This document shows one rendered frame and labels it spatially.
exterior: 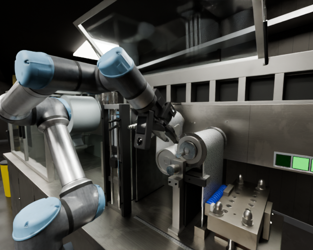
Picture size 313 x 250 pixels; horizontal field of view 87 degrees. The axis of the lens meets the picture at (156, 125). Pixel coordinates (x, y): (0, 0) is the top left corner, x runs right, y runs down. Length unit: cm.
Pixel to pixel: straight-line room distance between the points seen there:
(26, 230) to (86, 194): 18
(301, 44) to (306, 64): 168
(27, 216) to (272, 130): 98
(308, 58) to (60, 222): 108
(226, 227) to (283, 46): 230
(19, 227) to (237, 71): 103
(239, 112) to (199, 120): 22
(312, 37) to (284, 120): 178
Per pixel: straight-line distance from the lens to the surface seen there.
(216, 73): 102
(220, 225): 73
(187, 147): 69
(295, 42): 265
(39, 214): 62
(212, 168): 80
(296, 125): 94
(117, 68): 40
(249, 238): 71
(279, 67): 96
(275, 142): 95
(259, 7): 89
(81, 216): 67
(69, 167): 71
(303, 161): 96
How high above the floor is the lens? 143
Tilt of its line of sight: 6 degrees down
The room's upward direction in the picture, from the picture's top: straight up
